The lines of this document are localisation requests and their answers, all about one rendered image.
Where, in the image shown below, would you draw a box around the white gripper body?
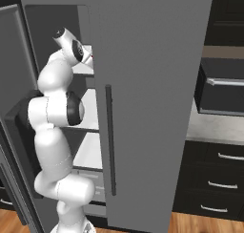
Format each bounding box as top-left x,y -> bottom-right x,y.
82,44 -> 95,70

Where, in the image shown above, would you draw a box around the black drawer front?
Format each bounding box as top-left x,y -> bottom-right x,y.
176,163 -> 244,196
204,140 -> 244,168
172,189 -> 244,222

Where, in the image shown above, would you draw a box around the dark freezer door handle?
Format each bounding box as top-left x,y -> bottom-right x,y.
0,161 -> 29,226

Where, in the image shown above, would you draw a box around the black microwave oven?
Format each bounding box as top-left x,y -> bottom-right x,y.
193,56 -> 244,117

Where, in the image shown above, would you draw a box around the black base cupboard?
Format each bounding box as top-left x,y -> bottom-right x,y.
0,179 -> 16,212

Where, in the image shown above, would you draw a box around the grey freezer door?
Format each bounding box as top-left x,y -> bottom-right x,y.
0,2 -> 46,233

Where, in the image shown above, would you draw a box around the silver drawer handle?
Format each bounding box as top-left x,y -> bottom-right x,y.
217,152 -> 244,161
200,204 -> 229,214
207,180 -> 239,190

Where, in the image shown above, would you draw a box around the grey fridge body with shelves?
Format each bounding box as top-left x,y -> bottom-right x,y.
20,0 -> 108,219

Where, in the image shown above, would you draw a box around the black wall cupboards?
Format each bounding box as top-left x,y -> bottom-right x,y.
204,0 -> 244,48

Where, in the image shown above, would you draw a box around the dark fridge door handle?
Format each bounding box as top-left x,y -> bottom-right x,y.
104,83 -> 117,197

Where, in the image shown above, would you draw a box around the silver microwave handle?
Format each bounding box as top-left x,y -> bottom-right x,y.
206,77 -> 244,88

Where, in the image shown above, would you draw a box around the grey fridge door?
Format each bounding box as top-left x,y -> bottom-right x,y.
77,0 -> 214,233

